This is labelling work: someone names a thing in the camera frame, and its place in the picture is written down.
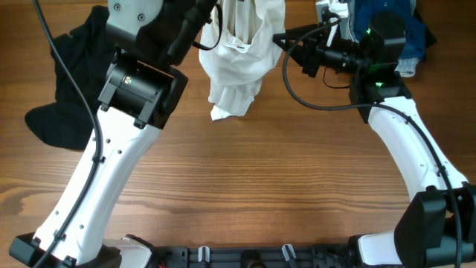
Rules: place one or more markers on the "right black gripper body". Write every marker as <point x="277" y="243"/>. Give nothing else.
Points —
<point x="343" y="53"/>

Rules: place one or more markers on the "white t-shirt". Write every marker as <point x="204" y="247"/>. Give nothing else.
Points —
<point x="242" y="52"/>

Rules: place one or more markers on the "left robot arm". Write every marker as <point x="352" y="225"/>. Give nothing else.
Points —
<point x="143" y="87"/>

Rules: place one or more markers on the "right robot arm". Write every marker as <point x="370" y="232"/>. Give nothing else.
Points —
<point x="438" y="226"/>

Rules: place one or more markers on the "black folded garment under jeans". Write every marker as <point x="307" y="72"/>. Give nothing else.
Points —
<point x="427" y="33"/>

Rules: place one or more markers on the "light blue denim jeans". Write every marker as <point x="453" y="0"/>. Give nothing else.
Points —
<point x="407" y="68"/>

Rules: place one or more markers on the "black t-shirt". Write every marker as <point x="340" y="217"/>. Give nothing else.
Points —
<point x="81" y="60"/>

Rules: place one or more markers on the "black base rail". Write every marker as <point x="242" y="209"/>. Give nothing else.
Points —
<point x="286" y="256"/>

